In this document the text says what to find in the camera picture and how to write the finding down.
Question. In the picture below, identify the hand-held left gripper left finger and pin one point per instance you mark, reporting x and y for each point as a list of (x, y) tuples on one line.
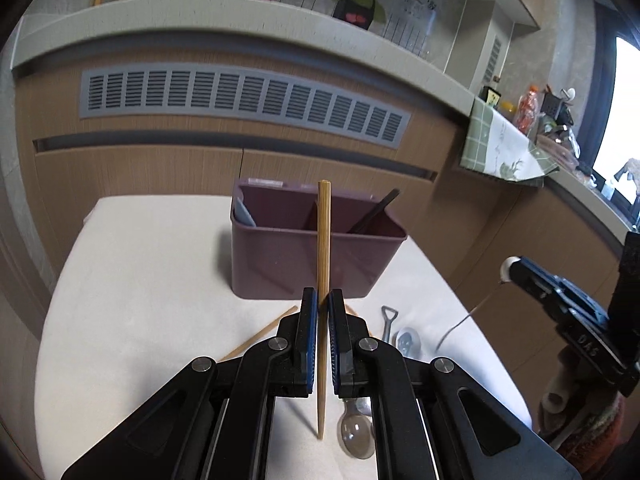
[(310, 330)]

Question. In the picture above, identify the green checked cloth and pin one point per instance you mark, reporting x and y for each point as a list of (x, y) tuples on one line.
[(480, 135)]

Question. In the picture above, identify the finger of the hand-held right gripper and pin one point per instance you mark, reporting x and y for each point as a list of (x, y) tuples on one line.
[(537, 292), (565, 287)]

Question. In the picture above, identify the wall poster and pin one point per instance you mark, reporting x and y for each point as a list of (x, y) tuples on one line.
[(360, 5)]

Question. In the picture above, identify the black plastic utensil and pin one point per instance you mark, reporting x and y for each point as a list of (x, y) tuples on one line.
[(375, 212)]

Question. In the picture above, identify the person's right hand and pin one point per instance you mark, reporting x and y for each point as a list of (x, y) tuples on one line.
[(556, 385)]

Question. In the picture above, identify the grey plastic utensil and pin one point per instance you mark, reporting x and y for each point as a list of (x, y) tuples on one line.
[(245, 214)]

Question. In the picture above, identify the white plastic spoon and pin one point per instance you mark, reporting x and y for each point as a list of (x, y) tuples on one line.
[(510, 270)]

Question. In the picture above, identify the orange plastic bottle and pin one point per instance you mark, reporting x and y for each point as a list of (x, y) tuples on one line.
[(526, 110)]

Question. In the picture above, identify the long grey vent grille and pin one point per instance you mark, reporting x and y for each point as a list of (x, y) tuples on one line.
[(240, 97)]

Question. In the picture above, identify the wooden chopstick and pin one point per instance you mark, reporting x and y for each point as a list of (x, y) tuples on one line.
[(324, 240), (260, 334)]

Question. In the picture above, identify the small picture frame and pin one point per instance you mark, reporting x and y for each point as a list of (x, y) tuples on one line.
[(491, 96)]

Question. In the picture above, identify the small metal spoon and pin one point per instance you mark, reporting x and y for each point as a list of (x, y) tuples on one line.
[(407, 342)]

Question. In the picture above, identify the purple plastic utensil holder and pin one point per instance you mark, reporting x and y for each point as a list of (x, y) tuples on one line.
[(280, 260)]

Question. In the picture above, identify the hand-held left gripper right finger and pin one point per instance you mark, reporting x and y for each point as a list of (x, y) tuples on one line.
[(336, 330)]

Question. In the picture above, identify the small column vent grille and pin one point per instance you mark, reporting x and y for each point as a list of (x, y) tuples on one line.
[(492, 60)]

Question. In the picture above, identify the window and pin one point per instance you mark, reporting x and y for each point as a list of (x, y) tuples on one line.
[(617, 110)]

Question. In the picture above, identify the black countertop box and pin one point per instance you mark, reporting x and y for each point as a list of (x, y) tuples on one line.
[(554, 104)]

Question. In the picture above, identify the large metal spoon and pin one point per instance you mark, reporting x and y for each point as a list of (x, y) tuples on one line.
[(356, 435)]

